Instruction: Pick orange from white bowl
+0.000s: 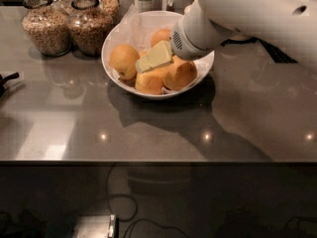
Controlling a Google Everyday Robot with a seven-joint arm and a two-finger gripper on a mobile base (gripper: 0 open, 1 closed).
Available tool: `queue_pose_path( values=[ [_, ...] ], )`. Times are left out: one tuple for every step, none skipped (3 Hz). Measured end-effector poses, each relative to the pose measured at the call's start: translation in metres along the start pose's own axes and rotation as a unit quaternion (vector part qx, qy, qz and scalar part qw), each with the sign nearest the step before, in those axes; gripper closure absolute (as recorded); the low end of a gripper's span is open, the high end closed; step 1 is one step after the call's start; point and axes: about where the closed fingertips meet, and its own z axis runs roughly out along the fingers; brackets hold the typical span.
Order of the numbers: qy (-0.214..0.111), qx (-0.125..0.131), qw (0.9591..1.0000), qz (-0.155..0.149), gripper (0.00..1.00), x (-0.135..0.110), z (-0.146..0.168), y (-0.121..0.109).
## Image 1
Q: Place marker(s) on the middle glass cereal jar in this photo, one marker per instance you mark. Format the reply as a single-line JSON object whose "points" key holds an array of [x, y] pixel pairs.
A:
{"points": [[89, 26]]}

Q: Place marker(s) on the rear glass cereal jar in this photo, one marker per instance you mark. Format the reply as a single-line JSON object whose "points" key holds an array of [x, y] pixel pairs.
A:
{"points": [[111, 7]]}

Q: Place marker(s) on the large orange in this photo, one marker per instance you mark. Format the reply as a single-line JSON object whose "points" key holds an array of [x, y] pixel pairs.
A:
{"points": [[179, 74]]}

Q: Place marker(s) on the orange at front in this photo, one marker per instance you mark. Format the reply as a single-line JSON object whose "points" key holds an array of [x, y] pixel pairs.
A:
{"points": [[150, 82]]}

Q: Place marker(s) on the left glass cereal jar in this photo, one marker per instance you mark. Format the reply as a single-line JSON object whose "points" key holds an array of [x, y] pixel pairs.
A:
{"points": [[46, 28]]}

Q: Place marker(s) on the white paper bowl liner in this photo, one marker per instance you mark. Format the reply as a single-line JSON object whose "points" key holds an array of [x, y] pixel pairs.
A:
{"points": [[135, 27]]}

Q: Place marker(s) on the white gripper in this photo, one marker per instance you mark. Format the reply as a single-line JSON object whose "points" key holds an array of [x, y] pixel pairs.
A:
{"points": [[182, 47]]}

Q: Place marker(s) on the metal box on floor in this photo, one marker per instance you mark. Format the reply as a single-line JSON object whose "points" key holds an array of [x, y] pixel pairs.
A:
{"points": [[96, 226]]}

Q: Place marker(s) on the right stack paper bowls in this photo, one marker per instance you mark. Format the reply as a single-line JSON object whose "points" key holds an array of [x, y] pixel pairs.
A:
{"points": [[241, 37]]}

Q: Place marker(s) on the white ceramic bowl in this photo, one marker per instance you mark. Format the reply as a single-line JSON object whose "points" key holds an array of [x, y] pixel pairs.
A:
{"points": [[112, 50]]}

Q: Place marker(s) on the small middle orange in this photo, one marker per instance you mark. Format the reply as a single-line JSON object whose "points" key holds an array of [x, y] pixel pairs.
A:
{"points": [[142, 53]]}

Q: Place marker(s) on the glass cereal jar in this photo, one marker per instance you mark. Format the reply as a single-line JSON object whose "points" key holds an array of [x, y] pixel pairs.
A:
{"points": [[89, 26], [111, 7], [46, 28]]}

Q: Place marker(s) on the orange at back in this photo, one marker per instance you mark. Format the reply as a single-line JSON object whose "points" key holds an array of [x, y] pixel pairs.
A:
{"points": [[160, 35]]}

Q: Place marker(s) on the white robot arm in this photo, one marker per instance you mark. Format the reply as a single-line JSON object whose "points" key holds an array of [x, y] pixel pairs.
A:
{"points": [[290, 25]]}

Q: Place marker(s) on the black rubber mat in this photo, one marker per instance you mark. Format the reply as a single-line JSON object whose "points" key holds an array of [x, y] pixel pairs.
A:
{"points": [[275, 53]]}

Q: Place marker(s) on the orange at left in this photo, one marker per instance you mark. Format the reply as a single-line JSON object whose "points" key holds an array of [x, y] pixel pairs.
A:
{"points": [[123, 59]]}

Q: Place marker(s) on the black handle at left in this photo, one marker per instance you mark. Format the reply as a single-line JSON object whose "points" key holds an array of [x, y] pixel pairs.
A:
{"points": [[4, 80]]}

